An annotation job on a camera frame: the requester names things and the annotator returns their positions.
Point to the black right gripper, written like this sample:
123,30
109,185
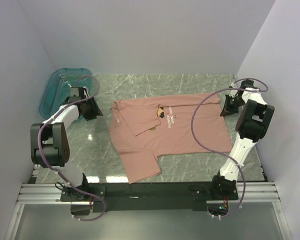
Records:
226,109

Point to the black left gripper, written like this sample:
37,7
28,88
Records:
96,110

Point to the pink t shirt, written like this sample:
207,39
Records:
143,129

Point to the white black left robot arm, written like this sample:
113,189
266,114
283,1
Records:
49,146

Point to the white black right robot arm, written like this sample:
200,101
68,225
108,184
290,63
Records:
252,125

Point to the teal transparent plastic bin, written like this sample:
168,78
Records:
59,88

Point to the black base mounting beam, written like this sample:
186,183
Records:
144,196

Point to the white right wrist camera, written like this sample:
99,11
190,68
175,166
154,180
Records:
233,90

